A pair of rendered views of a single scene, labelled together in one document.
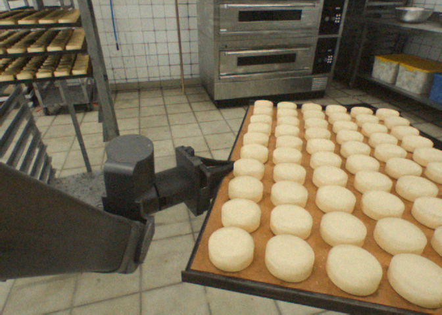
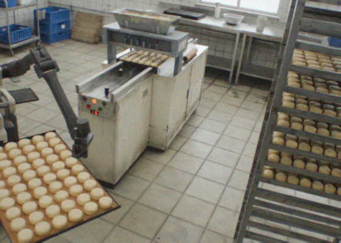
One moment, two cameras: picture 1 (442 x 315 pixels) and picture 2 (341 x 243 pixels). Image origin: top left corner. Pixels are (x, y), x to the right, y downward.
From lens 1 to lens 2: 178 cm
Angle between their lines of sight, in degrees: 103
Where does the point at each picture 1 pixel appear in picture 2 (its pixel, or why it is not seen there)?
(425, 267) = (10, 145)
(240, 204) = (55, 141)
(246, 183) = (60, 147)
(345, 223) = (28, 147)
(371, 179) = (24, 165)
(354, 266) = (24, 140)
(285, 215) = (43, 144)
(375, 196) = (22, 159)
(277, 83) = not seen: outside the picture
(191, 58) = not seen: outside the picture
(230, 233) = (52, 135)
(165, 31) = not seen: outside the picture
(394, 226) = (16, 151)
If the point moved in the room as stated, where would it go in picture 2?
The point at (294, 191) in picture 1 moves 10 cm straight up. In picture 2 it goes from (45, 150) to (44, 131)
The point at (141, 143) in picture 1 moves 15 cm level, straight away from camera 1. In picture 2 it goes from (81, 122) to (109, 130)
